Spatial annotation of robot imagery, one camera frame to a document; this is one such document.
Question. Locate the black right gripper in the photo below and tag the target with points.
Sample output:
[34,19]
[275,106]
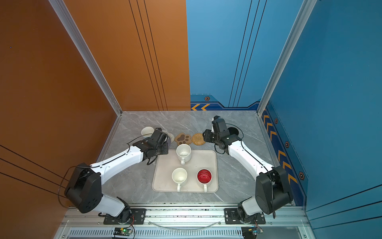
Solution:
[206,136]

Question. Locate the black mug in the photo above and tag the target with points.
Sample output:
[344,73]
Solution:
[233,131]

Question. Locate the plain white mug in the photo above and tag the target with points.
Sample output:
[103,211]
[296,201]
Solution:
[180,177]

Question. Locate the left green circuit board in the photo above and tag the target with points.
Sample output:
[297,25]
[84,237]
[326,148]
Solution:
[123,233]

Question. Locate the aluminium corner post left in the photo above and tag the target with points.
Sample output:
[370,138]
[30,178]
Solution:
[74,33]

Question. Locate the aluminium front rail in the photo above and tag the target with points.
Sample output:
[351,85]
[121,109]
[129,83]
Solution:
[186,221]

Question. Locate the woven rattan round coaster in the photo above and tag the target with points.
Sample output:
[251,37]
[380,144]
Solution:
[198,139]

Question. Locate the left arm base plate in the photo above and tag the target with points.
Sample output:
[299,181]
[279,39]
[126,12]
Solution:
[136,216]

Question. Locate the red inside white mug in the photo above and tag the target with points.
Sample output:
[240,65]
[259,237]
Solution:
[204,177]

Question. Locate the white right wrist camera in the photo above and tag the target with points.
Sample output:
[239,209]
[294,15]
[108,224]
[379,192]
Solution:
[213,119]

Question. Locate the aluminium corner post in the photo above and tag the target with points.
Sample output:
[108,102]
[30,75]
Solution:
[293,37]
[74,33]

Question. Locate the right circuit board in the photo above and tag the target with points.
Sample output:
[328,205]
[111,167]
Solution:
[251,232]

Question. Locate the white mug blue handle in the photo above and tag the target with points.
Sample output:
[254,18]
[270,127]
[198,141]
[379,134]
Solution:
[147,131]

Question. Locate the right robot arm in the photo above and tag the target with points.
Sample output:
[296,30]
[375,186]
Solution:
[272,190]

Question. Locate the cork paw print coaster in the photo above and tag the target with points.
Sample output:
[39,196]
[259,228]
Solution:
[183,138]

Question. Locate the white mug purple handle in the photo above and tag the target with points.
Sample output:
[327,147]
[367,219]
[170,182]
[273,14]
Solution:
[171,137]

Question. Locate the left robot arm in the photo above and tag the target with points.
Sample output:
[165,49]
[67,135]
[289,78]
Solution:
[84,189]

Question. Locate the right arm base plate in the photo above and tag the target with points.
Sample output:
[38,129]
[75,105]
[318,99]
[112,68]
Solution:
[238,216]

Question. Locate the white serving tray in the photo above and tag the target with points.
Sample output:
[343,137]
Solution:
[201,159]

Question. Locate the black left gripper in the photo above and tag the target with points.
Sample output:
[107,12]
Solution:
[165,145]

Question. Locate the white speckled mug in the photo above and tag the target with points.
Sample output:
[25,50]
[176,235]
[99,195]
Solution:
[184,153]

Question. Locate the aluminium corner post right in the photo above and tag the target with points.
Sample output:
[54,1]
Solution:
[293,37]

